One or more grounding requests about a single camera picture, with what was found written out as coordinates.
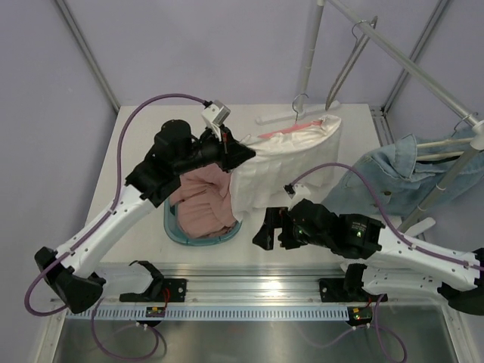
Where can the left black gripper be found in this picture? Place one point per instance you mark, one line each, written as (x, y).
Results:
(231, 151)

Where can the pink skirt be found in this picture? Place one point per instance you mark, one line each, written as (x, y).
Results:
(204, 203)

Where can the white slotted cable duct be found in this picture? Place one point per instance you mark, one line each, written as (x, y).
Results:
(227, 313)

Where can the white pleated skirt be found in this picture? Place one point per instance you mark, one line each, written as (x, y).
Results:
(281, 157)

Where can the aluminium mounting rail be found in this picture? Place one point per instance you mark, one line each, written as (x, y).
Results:
(242, 283)

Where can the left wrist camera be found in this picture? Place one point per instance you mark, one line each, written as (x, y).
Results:
(214, 116)

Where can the white wooden hanger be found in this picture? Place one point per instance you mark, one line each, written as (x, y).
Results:
(441, 150)

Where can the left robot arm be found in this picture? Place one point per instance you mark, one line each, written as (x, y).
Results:
(72, 271)

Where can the grey clothes hanger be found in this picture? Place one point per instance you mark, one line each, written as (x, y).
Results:
(358, 47)

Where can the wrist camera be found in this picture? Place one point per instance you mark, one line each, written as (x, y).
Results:
(297, 190)
(214, 116)

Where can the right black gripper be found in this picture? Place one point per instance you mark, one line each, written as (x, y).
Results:
(277, 217)

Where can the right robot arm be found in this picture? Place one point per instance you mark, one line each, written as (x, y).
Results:
(380, 259)

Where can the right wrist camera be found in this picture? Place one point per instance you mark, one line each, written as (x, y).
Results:
(297, 190)

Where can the teal plastic basket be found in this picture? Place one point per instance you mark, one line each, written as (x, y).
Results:
(176, 234)

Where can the pink clothes hanger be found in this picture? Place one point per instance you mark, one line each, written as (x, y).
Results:
(290, 121)

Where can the white clothes rack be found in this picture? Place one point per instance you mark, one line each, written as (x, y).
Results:
(278, 33)

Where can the blue denim jacket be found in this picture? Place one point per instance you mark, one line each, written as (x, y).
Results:
(399, 181)

